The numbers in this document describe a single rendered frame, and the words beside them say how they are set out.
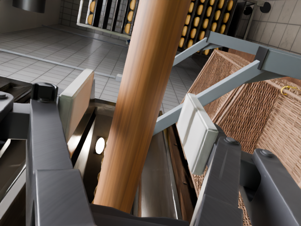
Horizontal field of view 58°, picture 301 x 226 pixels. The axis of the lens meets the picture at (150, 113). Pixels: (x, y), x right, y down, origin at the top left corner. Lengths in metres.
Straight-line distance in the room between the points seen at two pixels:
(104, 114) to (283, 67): 1.35
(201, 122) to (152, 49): 0.05
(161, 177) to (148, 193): 0.10
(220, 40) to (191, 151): 0.90
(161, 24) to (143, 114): 0.06
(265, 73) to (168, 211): 0.57
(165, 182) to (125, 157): 0.92
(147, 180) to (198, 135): 0.97
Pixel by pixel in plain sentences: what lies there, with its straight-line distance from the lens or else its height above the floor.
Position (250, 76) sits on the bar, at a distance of 0.60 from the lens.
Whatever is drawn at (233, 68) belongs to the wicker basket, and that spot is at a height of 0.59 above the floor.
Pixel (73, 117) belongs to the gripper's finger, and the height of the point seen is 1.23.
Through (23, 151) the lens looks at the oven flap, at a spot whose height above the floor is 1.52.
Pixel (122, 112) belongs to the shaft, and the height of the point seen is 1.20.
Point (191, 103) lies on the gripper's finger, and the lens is 0.19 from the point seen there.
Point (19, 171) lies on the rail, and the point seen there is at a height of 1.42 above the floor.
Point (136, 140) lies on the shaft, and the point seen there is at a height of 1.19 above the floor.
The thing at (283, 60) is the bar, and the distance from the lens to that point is 0.61.
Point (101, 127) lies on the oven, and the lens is 1.82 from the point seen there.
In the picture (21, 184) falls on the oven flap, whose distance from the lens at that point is 0.76.
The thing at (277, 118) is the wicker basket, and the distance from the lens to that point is 1.19.
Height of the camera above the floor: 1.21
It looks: 7 degrees down
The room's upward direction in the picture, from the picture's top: 77 degrees counter-clockwise
